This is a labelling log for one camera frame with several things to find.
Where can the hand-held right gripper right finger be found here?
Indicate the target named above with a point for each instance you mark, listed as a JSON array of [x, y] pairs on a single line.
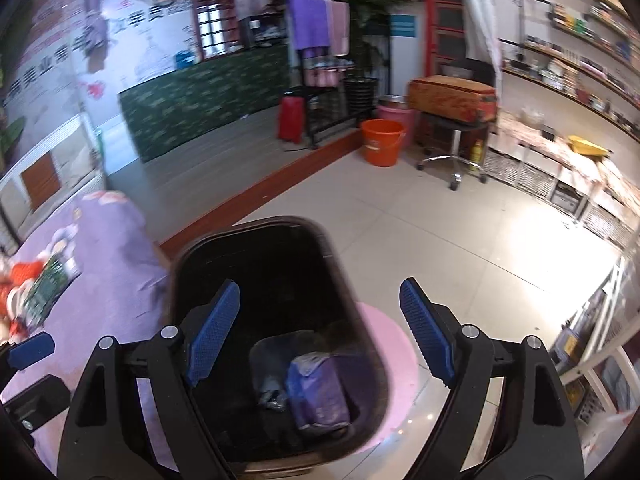
[[427, 330]]

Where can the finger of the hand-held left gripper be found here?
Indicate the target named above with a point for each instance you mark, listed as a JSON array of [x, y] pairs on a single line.
[[35, 402], [30, 351]]

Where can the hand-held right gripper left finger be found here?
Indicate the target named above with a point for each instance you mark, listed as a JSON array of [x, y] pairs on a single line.
[[212, 330]]

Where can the black plastic trash bin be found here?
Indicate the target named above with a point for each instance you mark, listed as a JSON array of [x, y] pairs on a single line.
[[280, 270]]

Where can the pink round floor mat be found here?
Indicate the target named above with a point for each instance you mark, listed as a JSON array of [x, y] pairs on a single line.
[[395, 360]]

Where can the grey crumpled plastic bag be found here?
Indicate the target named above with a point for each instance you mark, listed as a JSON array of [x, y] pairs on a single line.
[[267, 360]]

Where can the green flat packet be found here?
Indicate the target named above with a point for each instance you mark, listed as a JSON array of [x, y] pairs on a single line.
[[47, 285]]

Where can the red orange wrapper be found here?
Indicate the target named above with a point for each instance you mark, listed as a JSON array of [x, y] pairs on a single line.
[[25, 272]]

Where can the purple bed sheet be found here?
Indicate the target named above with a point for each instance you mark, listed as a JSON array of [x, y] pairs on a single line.
[[110, 260]]

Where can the purple plastic packet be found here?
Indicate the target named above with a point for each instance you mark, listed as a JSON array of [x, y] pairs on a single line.
[[320, 390]]

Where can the white side cabinet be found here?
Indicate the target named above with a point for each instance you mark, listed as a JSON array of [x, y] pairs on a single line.
[[50, 175]]

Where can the swivel stool with chrome base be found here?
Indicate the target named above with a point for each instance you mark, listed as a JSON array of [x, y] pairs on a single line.
[[452, 152]]

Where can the yellow bottle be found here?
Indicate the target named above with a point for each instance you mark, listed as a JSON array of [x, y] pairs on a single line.
[[476, 152]]

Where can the orange plastic bucket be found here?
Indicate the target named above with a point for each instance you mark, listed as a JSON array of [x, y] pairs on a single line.
[[382, 142]]

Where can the white low cabinet with baskets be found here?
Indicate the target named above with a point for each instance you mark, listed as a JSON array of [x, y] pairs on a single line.
[[540, 170]]

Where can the pink plastic basin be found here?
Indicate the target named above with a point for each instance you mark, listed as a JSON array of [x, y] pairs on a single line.
[[407, 116]]

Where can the red suitcase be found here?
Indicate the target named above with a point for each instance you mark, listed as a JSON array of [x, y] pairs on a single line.
[[291, 120]]

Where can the small black box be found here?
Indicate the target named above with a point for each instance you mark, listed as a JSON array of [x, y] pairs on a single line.
[[550, 136]]

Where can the orange patterned case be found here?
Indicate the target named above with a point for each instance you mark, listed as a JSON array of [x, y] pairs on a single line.
[[450, 97]]

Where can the metal basin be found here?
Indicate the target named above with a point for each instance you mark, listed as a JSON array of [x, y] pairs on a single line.
[[392, 99]]

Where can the black metal rack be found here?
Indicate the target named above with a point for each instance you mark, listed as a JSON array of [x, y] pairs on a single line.
[[320, 112]]

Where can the yellow tray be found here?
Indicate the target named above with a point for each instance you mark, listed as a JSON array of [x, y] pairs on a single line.
[[590, 146]]

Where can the potted green plant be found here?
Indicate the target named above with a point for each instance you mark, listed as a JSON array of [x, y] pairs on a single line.
[[360, 92]]

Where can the blue box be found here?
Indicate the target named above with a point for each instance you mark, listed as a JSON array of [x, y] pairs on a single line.
[[185, 61]]

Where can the pink plastic tub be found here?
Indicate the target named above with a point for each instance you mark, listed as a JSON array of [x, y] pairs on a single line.
[[325, 77]]

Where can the black box on counter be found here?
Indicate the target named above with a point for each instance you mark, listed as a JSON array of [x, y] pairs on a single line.
[[265, 30]]

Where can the red metal cabinet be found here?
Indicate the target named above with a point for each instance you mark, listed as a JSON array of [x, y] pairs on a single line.
[[445, 25]]

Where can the blue sign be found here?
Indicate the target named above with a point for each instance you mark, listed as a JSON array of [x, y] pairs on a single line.
[[403, 25]]

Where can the pink towel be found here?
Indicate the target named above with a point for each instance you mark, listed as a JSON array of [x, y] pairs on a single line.
[[339, 27]]

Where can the white hanging cloth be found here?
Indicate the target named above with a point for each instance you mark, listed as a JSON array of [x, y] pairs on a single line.
[[482, 15]]

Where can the red phone booth decor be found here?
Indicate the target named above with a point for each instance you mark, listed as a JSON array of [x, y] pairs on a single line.
[[215, 10]]

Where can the purple towel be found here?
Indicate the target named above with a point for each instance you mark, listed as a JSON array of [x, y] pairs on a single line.
[[309, 22]]

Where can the purple hanging cloth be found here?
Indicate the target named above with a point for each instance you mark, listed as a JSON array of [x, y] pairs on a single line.
[[95, 20]]

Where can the wall shelves with products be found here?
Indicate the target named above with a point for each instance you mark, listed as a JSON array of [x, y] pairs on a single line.
[[580, 65]]

